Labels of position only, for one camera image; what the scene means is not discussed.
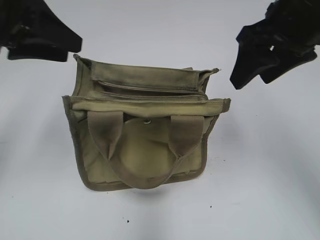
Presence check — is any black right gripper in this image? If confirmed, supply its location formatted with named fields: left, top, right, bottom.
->
left=230, top=0, right=320, bottom=90

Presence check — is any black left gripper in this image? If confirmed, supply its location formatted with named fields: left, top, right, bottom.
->
left=0, top=0, right=83, bottom=62

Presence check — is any yellow canvas zipper bag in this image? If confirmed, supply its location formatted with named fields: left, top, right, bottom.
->
left=62, top=54, right=231, bottom=192

